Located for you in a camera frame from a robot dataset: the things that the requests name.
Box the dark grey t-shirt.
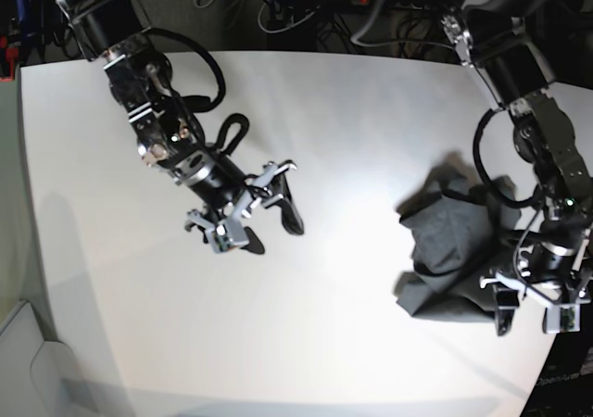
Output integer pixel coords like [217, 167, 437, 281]
[394, 152, 521, 323]

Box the grey tray corner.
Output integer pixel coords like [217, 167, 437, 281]
[1, 301, 88, 416]

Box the red clamp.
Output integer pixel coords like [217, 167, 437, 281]
[1, 34, 20, 82]

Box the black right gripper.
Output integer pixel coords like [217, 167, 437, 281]
[194, 157, 305, 255]

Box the black power strip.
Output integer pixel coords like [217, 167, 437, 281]
[350, 0, 446, 10]

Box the blue tool handle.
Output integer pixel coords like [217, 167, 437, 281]
[15, 0, 27, 36]

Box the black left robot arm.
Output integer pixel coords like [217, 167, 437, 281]
[441, 0, 592, 335]

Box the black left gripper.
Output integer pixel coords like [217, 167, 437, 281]
[494, 231, 592, 336]

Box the white cable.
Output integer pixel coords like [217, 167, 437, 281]
[257, 0, 321, 34]

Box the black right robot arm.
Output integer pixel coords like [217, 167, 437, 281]
[55, 0, 305, 255]

